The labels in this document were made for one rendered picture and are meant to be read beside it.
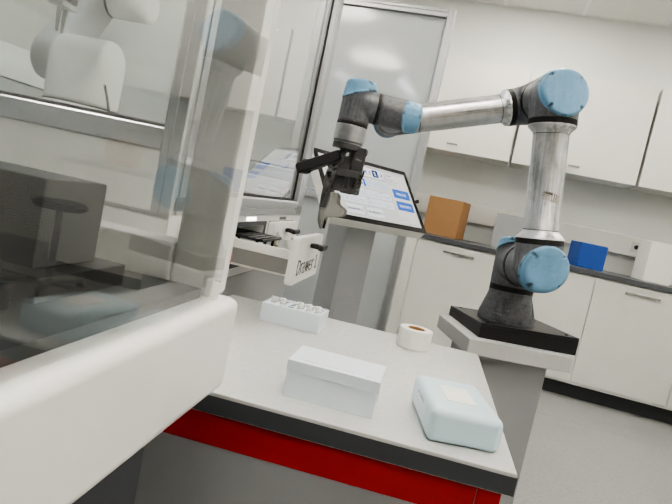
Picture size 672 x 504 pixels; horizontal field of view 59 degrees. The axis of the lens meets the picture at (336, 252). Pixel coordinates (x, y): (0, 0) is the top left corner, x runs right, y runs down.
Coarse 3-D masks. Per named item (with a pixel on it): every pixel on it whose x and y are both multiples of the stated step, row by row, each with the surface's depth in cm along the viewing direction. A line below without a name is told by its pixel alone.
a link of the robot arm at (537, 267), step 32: (544, 96) 138; (576, 96) 138; (544, 128) 142; (576, 128) 143; (544, 160) 142; (544, 192) 142; (544, 224) 143; (512, 256) 150; (544, 256) 140; (544, 288) 142
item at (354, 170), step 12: (336, 144) 141; (348, 144) 140; (348, 156) 142; (360, 156) 141; (336, 168) 140; (348, 168) 142; (360, 168) 141; (324, 180) 141; (336, 180) 142; (348, 180) 141; (360, 180) 142; (348, 192) 140
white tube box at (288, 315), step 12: (288, 300) 127; (264, 312) 120; (276, 312) 119; (288, 312) 119; (300, 312) 118; (312, 312) 121; (324, 312) 123; (288, 324) 119; (300, 324) 118; (312, 324) 118; (324, 324) 124
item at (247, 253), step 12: (240, 240) 136; (252, 240) 160; (288, 240) 159; (240, 252) 136; (252, 252) 135; (264, 252) 135; (276, 252) 135; (288, 252) 134; (240, 264) 136; (252, 264) 135; (264, 264) 135; (276, 264) 135
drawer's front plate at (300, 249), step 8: (296, 240) 132; (304, 240) 136; (312, 240) 146; (320, 240) 157; (296, 248) 132; (304, 248) 139; (312, 248) 148; (296, 256) 132; (304, 256) 141; (312, 256) 151; (288, 264) 132; (296, 264) 134; (304, 264) 143; (312, 264) 153; (288, 272) 132; (304, 272) 145; (312, 272) 156; (288, 280) 133; (296, 280) 138
